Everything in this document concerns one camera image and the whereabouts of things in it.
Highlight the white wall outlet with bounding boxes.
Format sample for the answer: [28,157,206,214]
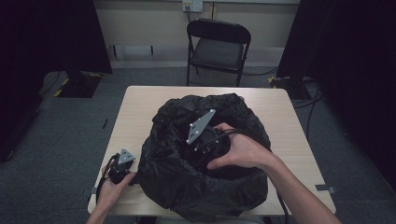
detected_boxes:
[181,0,204,13]

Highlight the black floor cables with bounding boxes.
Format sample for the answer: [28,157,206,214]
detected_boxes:
[291,83,324,141]

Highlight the black curtain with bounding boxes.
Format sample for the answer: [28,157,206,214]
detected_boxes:
[276,0,396,189]
[0,0,114,162]

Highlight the person's left hand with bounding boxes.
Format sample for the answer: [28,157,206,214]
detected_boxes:
[96,160,137,213]

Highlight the person's right hand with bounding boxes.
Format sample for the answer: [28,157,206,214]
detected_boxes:
[206,121,278,172]

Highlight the left hand-held gripper cable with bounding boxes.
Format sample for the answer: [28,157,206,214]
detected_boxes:
[95,153,120,203]

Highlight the black stand base striped tape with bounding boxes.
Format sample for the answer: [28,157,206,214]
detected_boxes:
[53,70,104,99]
[268,76,313,101]

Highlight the black folding chair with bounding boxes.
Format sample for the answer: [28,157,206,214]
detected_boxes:
[186,18,252,88]

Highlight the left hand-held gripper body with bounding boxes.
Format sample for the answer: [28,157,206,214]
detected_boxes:
[106,148,137,185]

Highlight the black cable behind chair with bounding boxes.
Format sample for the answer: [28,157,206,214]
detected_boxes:
[242,66,278,77]

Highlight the black plastic trash bag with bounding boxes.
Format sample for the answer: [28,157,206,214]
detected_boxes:
[136,92,273,223]

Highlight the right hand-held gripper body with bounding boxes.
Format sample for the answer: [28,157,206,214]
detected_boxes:
[186,108,232,166]

